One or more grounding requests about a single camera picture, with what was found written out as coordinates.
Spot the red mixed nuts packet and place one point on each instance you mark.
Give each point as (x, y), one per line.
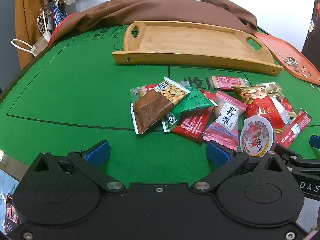
(262, 105)

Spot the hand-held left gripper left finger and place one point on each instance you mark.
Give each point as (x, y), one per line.
(98, 152)

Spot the jelly cup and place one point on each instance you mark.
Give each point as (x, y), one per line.
(257, 135)

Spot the pile of sunflower seeds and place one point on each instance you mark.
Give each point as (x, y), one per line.
(291, 62)

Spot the orange plastic tray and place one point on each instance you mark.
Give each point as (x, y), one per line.
(282, 47)

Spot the orange-brown jacket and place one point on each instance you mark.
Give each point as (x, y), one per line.
(25, 17)

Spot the wooden tray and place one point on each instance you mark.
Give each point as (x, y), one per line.
(187, 40)

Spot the blue striped bag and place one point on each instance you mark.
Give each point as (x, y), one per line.
(58, 12)

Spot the green snack packet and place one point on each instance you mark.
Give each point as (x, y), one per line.
(195, 102)

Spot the red snack packet dark end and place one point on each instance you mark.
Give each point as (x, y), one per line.
(297, 127)

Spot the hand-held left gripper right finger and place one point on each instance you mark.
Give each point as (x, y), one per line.
(217, 153)

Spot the red cracker packet clear ends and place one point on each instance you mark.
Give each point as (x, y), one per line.
(142, 91)
(230, 82)

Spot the dark floral cloth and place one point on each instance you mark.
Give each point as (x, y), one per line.
(312, 25)

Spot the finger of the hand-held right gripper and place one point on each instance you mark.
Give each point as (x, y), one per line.
(315, 143)
(291, 157)

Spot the smartphone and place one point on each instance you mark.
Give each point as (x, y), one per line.
(12, 212)

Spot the brown cloth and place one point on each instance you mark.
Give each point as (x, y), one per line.
(162, 10)

